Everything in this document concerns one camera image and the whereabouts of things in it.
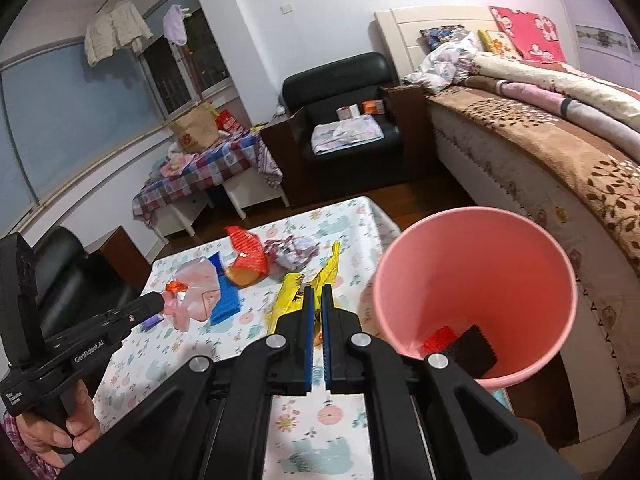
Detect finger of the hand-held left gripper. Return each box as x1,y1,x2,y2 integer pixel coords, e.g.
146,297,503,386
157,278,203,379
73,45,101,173
110,292,167,342

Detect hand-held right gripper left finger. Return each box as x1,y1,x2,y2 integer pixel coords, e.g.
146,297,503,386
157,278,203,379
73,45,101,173
60,286,317,480

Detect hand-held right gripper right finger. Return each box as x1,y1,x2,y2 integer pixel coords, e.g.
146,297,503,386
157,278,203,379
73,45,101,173
321,285,586,480

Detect yellow plastic wrapper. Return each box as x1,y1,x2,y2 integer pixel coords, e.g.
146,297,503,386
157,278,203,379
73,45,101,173
265,241,347,336

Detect clear plastic wrapper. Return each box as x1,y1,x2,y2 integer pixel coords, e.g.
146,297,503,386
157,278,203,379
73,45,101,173
164,257,222,332

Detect pink plastic bucket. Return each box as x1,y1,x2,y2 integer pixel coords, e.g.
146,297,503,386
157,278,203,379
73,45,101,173
372,207,579,391

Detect person's left hand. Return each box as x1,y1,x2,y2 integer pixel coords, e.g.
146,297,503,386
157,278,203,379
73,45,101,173
17,380,102,469

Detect animal print tablecloth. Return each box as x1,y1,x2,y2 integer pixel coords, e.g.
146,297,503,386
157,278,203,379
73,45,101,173
92,195,516,480

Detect brown wooden cabinet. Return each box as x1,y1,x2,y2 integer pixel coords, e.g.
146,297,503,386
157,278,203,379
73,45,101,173
84,225,152,287

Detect blue corrugated plastic piece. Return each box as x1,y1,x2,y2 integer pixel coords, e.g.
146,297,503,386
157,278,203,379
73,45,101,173
207,252,244,327

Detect black leather chair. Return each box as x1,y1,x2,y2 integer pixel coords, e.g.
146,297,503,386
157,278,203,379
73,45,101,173
31,225,142,347

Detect crumpled printed wrapper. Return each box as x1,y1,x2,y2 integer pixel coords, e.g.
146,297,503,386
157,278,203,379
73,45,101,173
263,236,320,274

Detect red mesh wrapper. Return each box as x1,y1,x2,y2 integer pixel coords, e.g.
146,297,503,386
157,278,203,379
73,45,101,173
223,225,271,281

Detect red ribbed plastic piece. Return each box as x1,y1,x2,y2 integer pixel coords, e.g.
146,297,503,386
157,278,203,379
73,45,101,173
421,326,459,359

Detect pink cloth bundle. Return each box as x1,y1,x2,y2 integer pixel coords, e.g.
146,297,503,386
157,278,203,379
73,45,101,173
159,152,197,179

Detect white low bench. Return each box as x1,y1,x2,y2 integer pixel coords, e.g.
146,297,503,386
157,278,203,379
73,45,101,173
149,172,292,247

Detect checkered tablecloth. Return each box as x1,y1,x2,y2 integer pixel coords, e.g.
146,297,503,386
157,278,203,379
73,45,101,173
132,129,284,224

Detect brown paper bag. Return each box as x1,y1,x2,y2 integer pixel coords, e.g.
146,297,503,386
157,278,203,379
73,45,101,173
167,104,221,154

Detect red shopping bag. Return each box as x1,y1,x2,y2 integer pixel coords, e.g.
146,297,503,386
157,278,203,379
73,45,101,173
214,109,242,134

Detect folded pastel cloth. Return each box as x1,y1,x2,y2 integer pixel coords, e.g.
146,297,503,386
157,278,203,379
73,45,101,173
310,114,385,155

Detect window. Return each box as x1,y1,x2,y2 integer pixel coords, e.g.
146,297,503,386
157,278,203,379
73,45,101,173
0,0,222,213

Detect wooden coat stand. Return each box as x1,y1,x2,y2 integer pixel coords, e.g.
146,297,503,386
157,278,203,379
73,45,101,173
176,42,207,107

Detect black leather armchair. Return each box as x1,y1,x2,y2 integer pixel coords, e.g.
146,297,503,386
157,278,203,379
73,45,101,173
279,52,407,167

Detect hanging white jacket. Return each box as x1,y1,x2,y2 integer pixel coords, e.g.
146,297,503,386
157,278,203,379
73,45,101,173
83,2,154,67

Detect hanging lilac cloth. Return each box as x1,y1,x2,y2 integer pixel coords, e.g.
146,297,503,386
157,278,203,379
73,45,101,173
162,4,194,46

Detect brown leaf-patterned blanket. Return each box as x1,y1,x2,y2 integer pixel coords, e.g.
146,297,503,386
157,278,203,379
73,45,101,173
424,74,640,388

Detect crumpled white floral cloth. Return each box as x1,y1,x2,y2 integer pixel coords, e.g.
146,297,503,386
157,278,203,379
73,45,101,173
403,31,482,94

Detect bed with brown blanket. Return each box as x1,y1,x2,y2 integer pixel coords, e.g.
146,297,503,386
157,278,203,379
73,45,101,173
370,5,640,453

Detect colourful printed pillow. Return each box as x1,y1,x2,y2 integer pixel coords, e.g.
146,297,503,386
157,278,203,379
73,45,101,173
419,25,472,52

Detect rolled pastel quilt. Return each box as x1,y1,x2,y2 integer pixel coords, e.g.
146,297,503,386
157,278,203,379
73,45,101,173
469,51,640,150

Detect yellow printed pillow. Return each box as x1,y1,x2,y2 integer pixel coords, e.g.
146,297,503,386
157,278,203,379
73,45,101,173
477,28,522,59

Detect red floral pillow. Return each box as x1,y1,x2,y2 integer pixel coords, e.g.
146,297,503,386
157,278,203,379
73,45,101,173
489,5,569,64

